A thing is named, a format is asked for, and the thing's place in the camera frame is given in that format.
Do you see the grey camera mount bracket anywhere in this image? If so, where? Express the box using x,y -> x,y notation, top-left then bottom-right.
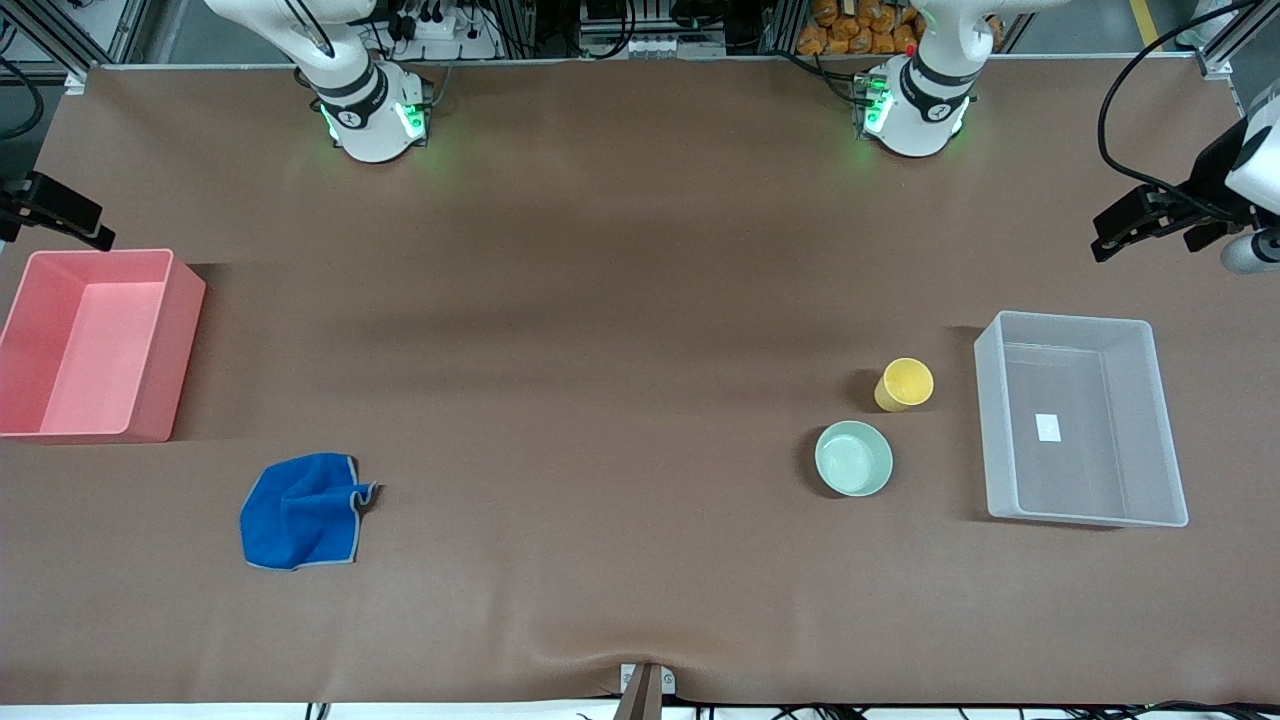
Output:
612,662 -> 678,720

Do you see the yellow plastic cup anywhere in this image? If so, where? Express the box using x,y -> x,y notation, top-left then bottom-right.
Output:
873,357 -> 935,414

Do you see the white power strip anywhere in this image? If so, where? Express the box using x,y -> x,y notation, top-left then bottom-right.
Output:
393,0 -> 503,59

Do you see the blue microfibre cloth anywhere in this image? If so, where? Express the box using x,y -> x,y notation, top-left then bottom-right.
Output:
238,452 -> 381,573

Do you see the brown table cover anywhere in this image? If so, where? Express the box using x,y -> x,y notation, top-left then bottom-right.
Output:
0,55 -> 1280,706

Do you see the aluminium frame post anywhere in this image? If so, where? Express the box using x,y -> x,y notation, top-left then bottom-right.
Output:
1176,0 -> 1263,79
0,0 -> 153,93

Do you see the pink plastic bin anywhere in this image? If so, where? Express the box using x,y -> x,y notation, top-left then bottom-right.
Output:
0,248 -> 208,444

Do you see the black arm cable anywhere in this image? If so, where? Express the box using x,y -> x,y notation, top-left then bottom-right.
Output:
1097,0 -> 1263,206
0,55 -> 47,143

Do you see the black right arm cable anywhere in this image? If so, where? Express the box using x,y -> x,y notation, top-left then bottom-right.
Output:
0,55 -> 47,143

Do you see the light green bowl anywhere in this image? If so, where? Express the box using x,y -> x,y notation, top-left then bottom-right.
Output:
814,419 -> 895,498

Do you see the orange snack bag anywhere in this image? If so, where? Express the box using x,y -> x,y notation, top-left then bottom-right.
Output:
812,0 -> 923,56
796,22 -> 851,57

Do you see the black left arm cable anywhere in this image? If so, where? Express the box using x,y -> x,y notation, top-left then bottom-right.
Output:
1097,0 -> 1263,206

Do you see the clear plastic bin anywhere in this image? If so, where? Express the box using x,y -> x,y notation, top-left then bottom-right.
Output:
973,310 -> 1191,529

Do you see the black electronics box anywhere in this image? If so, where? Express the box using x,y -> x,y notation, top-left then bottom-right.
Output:
578,0 -> 729,58

